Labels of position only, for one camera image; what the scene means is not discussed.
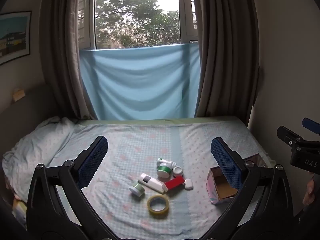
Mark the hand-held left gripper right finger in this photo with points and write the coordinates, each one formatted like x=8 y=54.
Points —
x=226 y=165

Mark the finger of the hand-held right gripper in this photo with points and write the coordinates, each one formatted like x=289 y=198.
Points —
x=287 y=135
x=311 y=125

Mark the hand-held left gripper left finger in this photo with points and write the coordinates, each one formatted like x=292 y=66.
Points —
x=93 y=162

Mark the printed cardboard box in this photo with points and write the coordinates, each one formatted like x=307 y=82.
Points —
x=221 y=188

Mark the small white case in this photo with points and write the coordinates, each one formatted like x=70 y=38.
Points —
x=188 y=184

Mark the small white round jar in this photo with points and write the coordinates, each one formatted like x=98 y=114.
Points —
x=178 y=171

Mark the green banded white jar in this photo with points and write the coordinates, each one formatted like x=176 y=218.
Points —
x=137 y=189
x=163 y=171

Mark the red and white box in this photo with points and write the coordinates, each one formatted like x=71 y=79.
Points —
x=174 y=183

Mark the white rectangular remote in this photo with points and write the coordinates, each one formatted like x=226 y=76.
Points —
x=150 y=182

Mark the white pill bottle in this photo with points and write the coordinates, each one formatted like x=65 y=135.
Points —
x=165 y=161

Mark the yellow tape roll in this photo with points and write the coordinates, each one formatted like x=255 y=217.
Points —
x=150 y=208

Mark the person's right hand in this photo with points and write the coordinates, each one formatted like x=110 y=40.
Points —
x=309 y=192

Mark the white dotted quilt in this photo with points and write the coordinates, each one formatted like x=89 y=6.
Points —
x=37 y=145

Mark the grey bed headboard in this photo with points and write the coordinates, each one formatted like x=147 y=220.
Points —
x=27 y=120

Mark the pale yellow cloth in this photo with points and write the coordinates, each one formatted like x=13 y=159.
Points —
x=19 y=212

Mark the light blue hanging cloth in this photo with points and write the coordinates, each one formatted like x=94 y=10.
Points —
x=140 y=85

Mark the small yellow paper pad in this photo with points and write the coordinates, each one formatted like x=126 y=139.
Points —
x=18 y=94

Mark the brown curtain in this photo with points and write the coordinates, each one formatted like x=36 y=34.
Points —
x=62 y=55
x=225 y=55

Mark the tree outside window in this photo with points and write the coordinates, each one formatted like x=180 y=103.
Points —
x=135 y=22

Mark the framed wall picture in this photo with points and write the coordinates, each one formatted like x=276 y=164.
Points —
x=13 y=37

